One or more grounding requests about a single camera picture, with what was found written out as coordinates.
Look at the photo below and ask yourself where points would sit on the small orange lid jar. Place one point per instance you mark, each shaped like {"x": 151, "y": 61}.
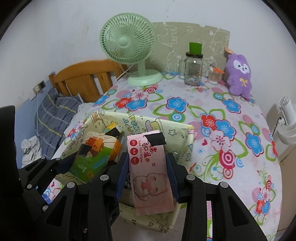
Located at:
{"x": 215, "y": 74}

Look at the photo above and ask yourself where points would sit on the grey plaid pillow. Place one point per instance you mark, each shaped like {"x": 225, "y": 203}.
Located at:
{"x": 52, "y": 118}

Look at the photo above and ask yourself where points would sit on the yellow cartoon fabric storage box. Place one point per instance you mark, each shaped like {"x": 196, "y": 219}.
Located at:
{"x": 179, "y": 139}

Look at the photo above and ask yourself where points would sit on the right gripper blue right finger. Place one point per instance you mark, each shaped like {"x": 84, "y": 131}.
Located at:
{"x": 172, "y": 177}

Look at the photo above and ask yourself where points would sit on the floral tablecloth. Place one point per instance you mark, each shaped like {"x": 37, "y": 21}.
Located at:
{"x": 217, "y": 136}

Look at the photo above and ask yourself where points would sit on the green cup on jar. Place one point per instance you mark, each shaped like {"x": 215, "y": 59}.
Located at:
{"x": 195, "y": 48}

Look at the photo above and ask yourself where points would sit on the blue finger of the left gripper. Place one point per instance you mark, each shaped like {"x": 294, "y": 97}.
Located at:
{"x": 106, "y": 173}
{"x": 65, "y": 164}

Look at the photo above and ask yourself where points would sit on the pink wet wipes pack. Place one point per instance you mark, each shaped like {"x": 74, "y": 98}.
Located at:
{"x": 149, "y": 180}

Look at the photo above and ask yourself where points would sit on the wall power socket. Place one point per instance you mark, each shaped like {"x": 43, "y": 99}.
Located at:
{"x": 39, "y": 87}

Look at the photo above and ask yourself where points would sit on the green orange tissue pack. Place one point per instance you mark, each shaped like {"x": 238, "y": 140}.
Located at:
{"x": 96, "y": 150}

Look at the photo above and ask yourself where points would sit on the yellow white tissue pack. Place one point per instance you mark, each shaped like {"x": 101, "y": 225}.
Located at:
{"x": 113, "y": 130}

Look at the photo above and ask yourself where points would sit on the white bedding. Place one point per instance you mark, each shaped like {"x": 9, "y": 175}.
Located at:
{"x": 78, "y": 119}

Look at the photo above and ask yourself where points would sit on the green desk fan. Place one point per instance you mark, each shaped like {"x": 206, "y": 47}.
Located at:
{"x": 130, "y": 39}

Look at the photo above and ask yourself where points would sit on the beige door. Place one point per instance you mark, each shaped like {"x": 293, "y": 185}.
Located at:
{"x": 287, "y": 165}

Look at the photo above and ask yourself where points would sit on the crumpled white cloth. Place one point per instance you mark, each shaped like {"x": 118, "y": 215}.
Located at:
{"x": 31, "y": 150}

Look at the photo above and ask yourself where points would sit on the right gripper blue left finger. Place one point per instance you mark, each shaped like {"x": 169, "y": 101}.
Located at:
{"x": 123, "y": 168}

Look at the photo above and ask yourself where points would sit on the white standing fan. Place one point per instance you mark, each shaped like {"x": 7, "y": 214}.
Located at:
{"x": 281, "y": 121}

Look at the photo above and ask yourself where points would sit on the purple plush bunny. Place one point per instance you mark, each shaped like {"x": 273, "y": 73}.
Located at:
{"x": 238, "y": 74}

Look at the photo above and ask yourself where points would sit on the glass mason jar mug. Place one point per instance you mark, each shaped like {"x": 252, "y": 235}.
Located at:
{"x": 191, "y": 68}

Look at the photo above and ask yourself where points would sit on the green patterned board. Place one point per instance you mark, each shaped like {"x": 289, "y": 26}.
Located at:
{"x": 172, "y": 43}

